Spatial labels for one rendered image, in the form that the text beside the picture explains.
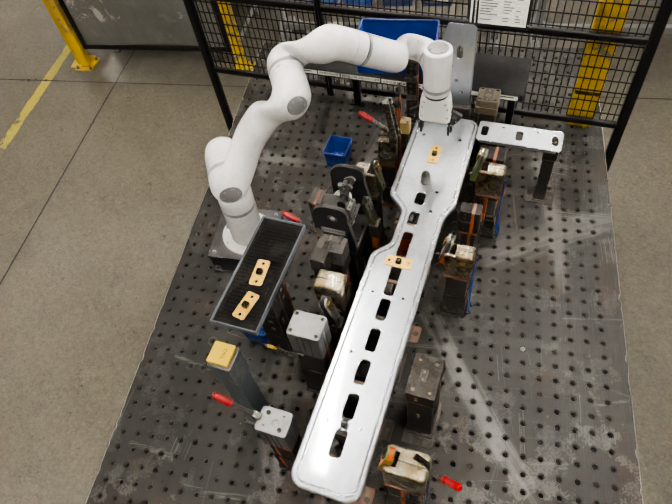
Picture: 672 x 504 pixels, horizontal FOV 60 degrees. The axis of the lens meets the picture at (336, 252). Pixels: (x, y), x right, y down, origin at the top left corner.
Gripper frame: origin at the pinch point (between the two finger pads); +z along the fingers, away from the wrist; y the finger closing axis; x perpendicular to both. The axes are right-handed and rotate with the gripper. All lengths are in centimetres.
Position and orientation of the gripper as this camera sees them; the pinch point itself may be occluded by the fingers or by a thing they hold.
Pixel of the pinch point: (435, 128)
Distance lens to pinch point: 201.4
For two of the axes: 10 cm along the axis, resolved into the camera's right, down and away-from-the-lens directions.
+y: 9.4, 2.0, -2.7
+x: 3.2, -8.0, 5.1
